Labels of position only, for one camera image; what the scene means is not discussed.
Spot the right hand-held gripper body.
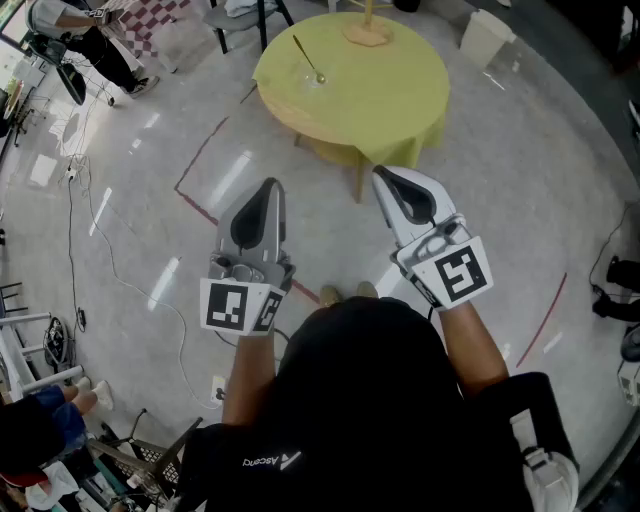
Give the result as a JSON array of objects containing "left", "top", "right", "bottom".
[{"left": 389, "top": 212, "right": 495, "bottom": 312}]

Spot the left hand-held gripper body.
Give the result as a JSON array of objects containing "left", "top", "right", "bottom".
[{"left": 199, "top": 248, "right": 297, "bottom": 337}]

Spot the small gold spoon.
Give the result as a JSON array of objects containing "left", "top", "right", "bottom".
[{"left": 292, "top": 33, "right": 327, "bottom": 85}]

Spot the person's left forearm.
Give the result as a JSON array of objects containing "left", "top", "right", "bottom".
[{"left": 221, "top": 319, "right": 279, "bottom": 427}]

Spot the white shoulder pouch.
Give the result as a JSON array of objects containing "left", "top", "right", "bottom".
[{"left": 509, "top": 408, "right": 581, "bottom": 512}]

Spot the person's right forearm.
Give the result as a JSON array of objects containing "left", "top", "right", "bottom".
[{"left": 439, "top": 299, "right": 510, "bottom": 399}]

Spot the yellow-green tablecloth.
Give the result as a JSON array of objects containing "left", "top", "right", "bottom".
[{"left": 252, "top": 12, "right": 451, "bottom": 170}]

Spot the round wooden table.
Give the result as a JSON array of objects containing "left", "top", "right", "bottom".
[{"left": 255, "top": 82, "right": 381, "bottom": 204}]

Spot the person's black shirt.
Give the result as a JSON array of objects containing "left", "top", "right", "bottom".
[{"left": 174, "top": 295, "right": 581, "bottom": 512}]

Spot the white waste bin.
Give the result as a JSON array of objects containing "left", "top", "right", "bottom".
[{"left": 459, "top": 8, "right": 517, "bottom": 70}]

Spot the yellow wooden stand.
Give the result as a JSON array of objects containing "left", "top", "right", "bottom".
[{"left": 341, "top": 0, "right": 395, "bottom": 49}]

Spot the black folding stand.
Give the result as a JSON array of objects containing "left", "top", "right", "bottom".
[{"left": 87, "top": 407, "right": 204, "bottom": 499}]

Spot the white metal rack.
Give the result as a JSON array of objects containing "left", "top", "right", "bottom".
[{"left": 0, "top": 311, "right": 84, "bottom": 402}]

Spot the white box device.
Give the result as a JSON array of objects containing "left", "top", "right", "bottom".
[{"left": 617, "top": 359, "right": 640, "bottom": 407}]

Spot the grey chair with black legs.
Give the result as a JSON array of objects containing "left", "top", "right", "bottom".
[{"left": 202, "top": 0, "right": 296, "bottom": 55}]

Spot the red checkered cloth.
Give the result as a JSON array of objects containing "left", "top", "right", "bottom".
[{"left": 115, "top": 0, "right": 194, "bottom": 60}]

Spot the black office chair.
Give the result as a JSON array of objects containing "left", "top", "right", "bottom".
[{"left": 28, "top": 38, "right": 117, "bottom": 107}]

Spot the white floor cable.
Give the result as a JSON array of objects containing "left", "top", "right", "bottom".
[{"left": 67, "top": 159, "right": 221, "bottom": 411}]

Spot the black floor cable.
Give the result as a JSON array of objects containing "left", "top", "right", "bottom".
[{"left": 65, "top": 174, "right": 87, "bottom": 332}]

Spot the black equipment with cable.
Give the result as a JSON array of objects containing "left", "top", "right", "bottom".
[{"left": 588, "top": 204, "right": 640, "bottom": 324}]

